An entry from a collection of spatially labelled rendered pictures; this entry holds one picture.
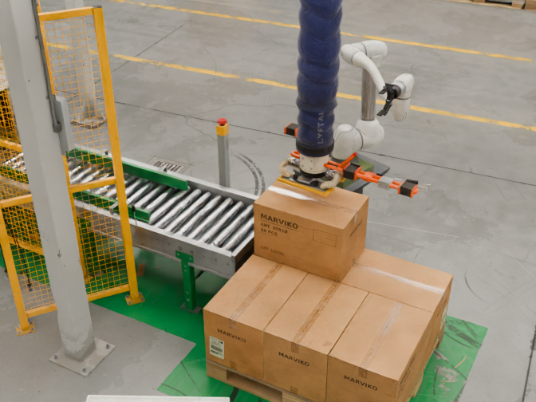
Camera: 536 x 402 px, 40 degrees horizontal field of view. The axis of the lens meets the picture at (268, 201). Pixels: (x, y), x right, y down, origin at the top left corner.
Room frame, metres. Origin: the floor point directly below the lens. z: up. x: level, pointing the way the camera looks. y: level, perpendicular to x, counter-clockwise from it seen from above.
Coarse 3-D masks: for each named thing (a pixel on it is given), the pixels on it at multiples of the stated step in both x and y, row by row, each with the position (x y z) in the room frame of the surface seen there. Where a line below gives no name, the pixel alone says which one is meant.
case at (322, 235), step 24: (264, 192) 3.92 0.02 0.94; (288, 192) 3.92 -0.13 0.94; (312, 192) 3.92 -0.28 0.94; (336, 192) 3.92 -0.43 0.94; (264, 216) 3.77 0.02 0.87; (288, 216) 3.69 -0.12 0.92; (312, 216) 3.65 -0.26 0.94; (336, 216) 3.65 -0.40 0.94; (360, 216) 3.75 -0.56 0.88; (264, 240) 3.77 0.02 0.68; (288, 240) 3.69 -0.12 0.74; (312, 240) 3.62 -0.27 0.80; (336, 240) 3.54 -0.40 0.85; (360, 240) 3.78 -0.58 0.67; (288, 264) 3.69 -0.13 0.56; (312, 264) 3.61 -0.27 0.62; (336, 264) 3.54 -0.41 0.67
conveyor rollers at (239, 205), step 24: (24, 168) 4.90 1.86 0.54; (96, 168) 4.94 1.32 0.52; (96, 192) 4.55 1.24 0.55; (144, 192) 4.58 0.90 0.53; (168, 192) 4.55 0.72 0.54; (192, 192) 4.55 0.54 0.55; (168, 216) 4.24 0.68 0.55; (216, 216) 4.26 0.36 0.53; (240, 216) 4.24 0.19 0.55; (216, 240) 3.96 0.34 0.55
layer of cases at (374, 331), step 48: (240, 288) 3.47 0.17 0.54; (288, 288) 3.47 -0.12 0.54; (336, 288) 3.47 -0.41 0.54; (384, 288) 3.47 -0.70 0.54; (432, 288) 3.47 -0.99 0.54; (240, 336) 3.17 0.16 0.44; (288, 336) 3.06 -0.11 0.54; (336, 336) 3.06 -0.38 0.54; (384, 336) 3.06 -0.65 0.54; (432, 336) 3.32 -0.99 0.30; (288, 384) 3.02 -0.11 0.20; (336, 384) 2.88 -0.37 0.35; (384, 384) 2.76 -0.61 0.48
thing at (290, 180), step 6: (282, 174) 3.85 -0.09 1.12; (294, 174) 3.80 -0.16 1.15; (282, 180) 3.78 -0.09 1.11; (288, 180) 3.78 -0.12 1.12; (294, 180) 3.77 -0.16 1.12; (294, 186) 3.74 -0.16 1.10; (300, 186) 3.72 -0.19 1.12; (306, 186) 3.71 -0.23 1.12; (312, 186) 3.71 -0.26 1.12; (318, 186) 3.71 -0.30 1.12; (318, 192) 3.65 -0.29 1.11; (324, 192) 3.64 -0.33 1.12; (330, 192) 3.66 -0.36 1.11
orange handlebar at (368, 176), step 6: (294, 156) 3.87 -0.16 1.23; (330, 162) 3.79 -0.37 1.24; (330, 168) 3.74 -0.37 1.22; (336, 168) 3.72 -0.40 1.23; (360, 174) 3.65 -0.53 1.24; (366, 174) 3.64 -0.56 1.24; (372, 174) 3.64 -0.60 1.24; (366, 180) 3.62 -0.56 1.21; (372, 180) 3.59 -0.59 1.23; (390, 186) 3.54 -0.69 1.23; (396, 186) 3.52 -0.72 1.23; (414, 192) 3.47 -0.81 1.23
